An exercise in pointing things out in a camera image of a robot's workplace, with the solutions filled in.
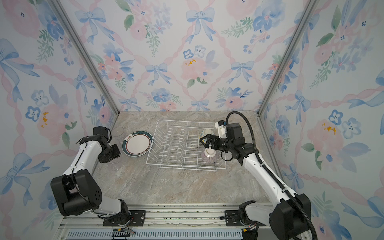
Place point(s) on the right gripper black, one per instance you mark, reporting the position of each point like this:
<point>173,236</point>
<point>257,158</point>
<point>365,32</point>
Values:
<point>215,139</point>

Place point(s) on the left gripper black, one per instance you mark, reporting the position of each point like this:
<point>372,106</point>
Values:
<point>117,153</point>

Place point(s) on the yellow patterned ceramic bowl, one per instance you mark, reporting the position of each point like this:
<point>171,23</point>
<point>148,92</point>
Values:
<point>206,132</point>

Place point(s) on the clear glass tumbler front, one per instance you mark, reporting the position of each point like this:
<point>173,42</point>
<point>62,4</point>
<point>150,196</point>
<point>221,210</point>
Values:
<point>116,160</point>

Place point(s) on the clear glass tumbler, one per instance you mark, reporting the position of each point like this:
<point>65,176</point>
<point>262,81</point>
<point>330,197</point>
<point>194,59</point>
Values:
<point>116,160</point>
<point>118,132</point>
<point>114,141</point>

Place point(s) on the grey striped ceramic bowl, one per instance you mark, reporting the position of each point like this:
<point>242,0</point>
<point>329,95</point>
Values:
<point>209,156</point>

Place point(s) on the clear glass tumbler back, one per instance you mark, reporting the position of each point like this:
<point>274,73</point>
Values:
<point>118,132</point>

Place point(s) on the white plate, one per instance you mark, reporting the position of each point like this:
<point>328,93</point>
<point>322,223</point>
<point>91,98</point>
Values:
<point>137,143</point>

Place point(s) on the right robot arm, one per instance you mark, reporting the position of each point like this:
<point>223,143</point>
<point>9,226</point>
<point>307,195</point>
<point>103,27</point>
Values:
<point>289,216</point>

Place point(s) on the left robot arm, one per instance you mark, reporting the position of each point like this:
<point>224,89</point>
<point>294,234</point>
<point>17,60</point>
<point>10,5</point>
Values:
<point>76,191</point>

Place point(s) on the white vent grille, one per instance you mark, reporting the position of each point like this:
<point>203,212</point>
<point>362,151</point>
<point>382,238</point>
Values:
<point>156,234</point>

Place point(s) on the white wire dish rack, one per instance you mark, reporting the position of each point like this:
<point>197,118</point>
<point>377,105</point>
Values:
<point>176,145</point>

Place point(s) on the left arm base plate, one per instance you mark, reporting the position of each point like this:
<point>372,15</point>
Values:
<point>134,218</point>

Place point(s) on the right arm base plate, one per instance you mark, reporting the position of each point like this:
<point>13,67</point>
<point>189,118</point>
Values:
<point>235,218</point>

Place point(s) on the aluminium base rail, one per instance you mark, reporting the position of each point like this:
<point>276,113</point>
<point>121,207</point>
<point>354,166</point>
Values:
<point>181,216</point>

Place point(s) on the left aluminium corner post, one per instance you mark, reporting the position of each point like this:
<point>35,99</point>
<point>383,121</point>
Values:
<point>64,19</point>

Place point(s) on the aluminium corner post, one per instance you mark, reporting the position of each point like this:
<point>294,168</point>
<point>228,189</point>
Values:
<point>64,19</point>
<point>291,47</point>

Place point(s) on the right aluminium corner post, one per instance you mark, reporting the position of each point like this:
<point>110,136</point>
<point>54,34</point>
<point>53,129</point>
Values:
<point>291,47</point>

